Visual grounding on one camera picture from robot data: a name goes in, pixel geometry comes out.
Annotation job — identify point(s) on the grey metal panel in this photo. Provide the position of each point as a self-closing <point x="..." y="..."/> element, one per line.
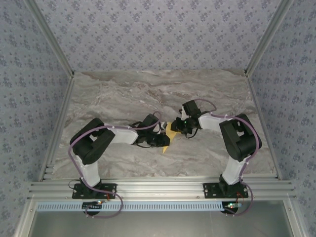
<point x="158" y="227"/>

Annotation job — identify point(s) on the aluminium side rail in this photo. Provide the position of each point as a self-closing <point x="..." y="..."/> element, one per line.
<point x="59" y="128"/>
<point x="263" y="128"/>

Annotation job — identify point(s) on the aluminium frame post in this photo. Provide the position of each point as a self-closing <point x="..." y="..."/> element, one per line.
<point x="295" y="222"/>
<point x="50" y="37"/>
<point x="267" y="37"/>
<point x="24" y="222"/>

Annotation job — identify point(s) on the right controller board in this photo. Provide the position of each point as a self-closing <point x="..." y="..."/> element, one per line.
<point x="232" y="205"/>

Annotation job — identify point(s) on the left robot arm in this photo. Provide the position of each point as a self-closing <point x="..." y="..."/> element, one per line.
<point x="90" y="172"/>

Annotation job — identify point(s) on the pale yellow paper sheet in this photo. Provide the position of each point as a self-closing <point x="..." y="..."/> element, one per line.
<point x="172" y="134"/>

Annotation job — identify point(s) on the controller board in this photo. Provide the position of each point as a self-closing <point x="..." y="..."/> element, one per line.
<point x="232" y="205"/>
<point x="92" y="205"/>

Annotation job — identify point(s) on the left controller board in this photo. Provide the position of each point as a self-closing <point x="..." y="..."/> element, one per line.
<point x="92" y="205"/>

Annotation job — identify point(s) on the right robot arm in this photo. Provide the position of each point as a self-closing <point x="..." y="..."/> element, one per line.
<point x="233" y="172"/>

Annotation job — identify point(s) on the aluminium cross rail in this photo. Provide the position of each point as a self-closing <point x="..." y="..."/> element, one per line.
<point x="158" y="188"/>

